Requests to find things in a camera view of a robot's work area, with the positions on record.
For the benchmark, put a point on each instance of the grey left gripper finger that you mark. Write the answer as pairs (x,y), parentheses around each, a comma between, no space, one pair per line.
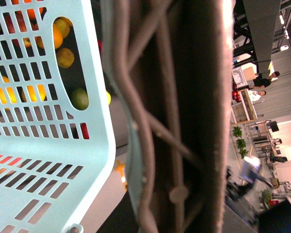
(171,63)

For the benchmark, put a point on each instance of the light teal shopping basket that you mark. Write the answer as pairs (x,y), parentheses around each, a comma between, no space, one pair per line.
(54,159)

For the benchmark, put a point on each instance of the person in white shirt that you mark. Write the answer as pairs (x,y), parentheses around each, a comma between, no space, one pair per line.
(256,95)

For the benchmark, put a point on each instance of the wooden fruit crate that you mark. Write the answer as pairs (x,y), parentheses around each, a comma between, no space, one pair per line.
(243,111)

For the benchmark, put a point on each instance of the person in black shirt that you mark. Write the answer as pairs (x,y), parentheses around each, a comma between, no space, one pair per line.
(260,82)

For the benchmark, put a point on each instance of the green apple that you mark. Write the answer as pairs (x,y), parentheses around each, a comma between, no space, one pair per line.
(79,99)

